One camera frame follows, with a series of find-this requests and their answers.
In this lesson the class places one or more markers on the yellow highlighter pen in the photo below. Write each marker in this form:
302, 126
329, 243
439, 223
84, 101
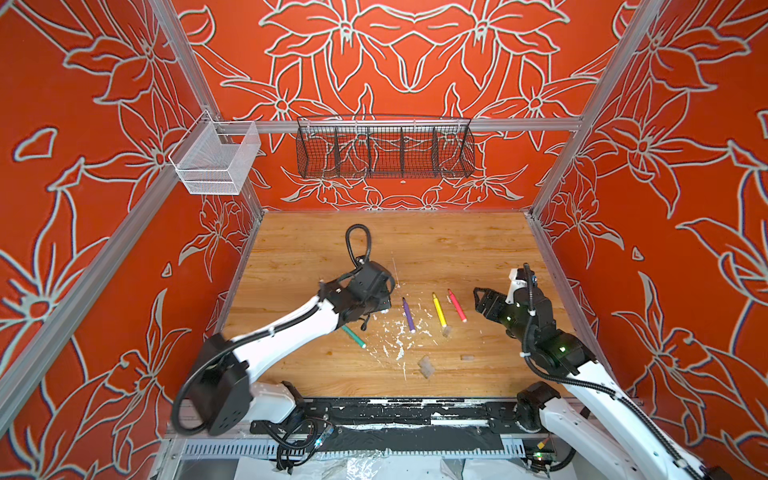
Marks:
439, 311

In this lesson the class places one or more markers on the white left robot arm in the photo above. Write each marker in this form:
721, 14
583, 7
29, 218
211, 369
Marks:
223, 387

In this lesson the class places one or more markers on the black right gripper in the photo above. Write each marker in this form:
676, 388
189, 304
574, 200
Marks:
491, 294

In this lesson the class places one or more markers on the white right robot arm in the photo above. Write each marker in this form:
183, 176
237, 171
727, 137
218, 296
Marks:
577, 400

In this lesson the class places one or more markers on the white mesh basket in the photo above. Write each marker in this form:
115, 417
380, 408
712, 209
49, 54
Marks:
207, 163

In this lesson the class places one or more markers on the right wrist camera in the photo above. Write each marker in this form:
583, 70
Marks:
520, 278

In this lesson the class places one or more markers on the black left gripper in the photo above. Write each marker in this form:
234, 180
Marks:
385, 298

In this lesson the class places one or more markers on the aluminium corner frame post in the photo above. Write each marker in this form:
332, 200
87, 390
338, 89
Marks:
170, 24

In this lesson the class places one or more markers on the right aluminium frame post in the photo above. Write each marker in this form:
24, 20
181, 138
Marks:
626, 47

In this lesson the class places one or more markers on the black wire basket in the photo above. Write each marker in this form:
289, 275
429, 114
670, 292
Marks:
362, 147

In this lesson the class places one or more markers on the pink highlighter pen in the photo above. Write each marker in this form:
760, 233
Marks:
457, 306

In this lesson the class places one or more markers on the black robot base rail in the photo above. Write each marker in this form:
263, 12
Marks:
411, 425

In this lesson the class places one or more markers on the purple highlighter pen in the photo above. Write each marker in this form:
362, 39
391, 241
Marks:
408, 315

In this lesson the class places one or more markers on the green highlighter pen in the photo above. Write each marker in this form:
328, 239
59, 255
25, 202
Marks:
354, 337

